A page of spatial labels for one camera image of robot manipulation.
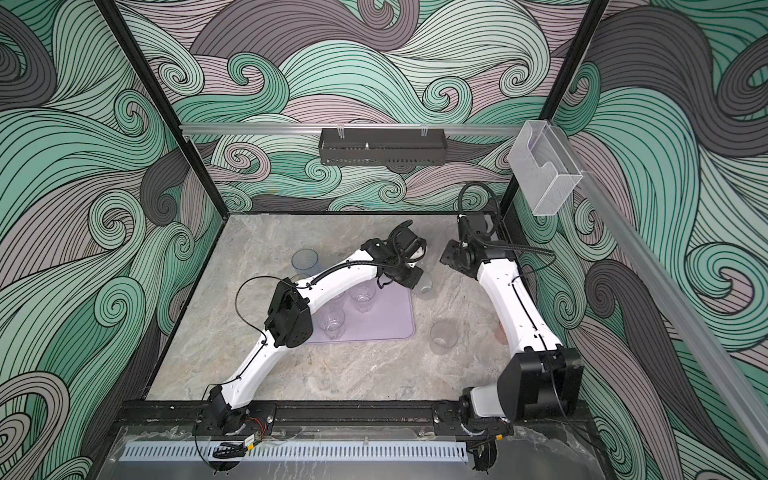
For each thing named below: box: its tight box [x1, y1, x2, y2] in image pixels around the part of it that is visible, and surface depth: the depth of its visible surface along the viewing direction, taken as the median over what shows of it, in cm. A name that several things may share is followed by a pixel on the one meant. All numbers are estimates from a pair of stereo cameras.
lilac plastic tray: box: [306, 278, 415, 344], surface depth 93 cm
